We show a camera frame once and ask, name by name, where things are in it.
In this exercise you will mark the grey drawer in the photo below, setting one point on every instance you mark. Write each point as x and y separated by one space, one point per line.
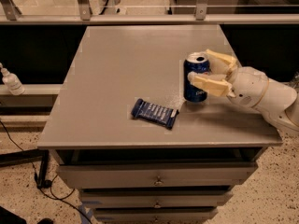
156 198
157 175
151 214

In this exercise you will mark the top grey drawer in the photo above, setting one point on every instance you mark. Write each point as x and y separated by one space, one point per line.
157 175

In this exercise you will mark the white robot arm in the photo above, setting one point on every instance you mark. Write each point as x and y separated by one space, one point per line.
279 106

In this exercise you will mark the middle grey drawer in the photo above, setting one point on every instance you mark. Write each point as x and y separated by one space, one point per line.
156 198

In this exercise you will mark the grey metal railing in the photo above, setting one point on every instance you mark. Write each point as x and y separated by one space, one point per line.
99 12

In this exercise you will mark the bottom grey drawer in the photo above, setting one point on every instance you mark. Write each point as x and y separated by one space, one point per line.
151 214

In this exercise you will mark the blue pepsi can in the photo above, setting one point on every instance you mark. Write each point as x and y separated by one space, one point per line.
195 65

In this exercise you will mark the grey drawer cabinet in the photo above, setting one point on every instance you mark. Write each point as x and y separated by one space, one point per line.
91 121

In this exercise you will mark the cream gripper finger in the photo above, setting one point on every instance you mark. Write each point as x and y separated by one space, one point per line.
221 64
212 84

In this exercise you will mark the white spray bottle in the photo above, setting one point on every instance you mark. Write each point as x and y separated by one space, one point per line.
12 82

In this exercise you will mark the blue snack bar wrapper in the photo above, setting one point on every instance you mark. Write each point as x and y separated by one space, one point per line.
157 114

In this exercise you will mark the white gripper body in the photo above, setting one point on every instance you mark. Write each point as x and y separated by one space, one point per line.
248 88

